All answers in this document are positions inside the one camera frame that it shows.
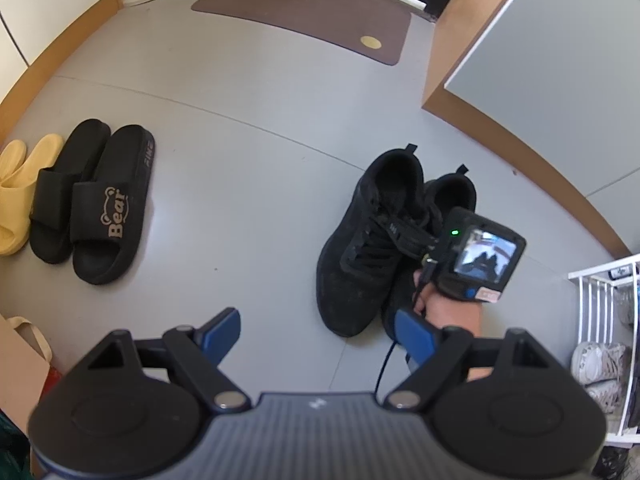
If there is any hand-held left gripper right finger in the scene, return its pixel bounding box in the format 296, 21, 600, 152
395, 310, 556, 413

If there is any brown door mat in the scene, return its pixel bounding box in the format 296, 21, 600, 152
191, 0, 413, 67

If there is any black slide with bear print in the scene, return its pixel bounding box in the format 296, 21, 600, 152
72, 125, 156, 286

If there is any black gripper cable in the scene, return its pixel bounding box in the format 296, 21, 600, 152
372, 255, 436, 401

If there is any white shoe rack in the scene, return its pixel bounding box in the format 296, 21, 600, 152
567, 255, 640, 448

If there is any red patterned box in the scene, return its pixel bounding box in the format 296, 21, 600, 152
42, 365, 63, 401

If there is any plain black slide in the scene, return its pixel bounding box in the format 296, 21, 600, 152
29, 119, 112, 265

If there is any black lace-up sneaker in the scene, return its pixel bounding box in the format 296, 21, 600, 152
382, 164, 478, 348
316, 144, 435, 338

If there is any beige tote bag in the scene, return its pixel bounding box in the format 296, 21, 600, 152
0, 315, 53, 403

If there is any yellow slide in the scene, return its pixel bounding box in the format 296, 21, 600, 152
0, 140, 28, 188
0, 133, 66, 257

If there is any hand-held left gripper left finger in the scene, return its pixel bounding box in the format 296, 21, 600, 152
87, 307, 251, 413

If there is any comic print sneaker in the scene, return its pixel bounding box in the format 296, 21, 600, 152
571, 342, 632, 383
582, 379, 623, 413

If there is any person's right hand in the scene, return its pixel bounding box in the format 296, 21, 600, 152
414, 274, 483, 333

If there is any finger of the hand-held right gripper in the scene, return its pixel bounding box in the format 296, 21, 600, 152
387, 220, 436, 261

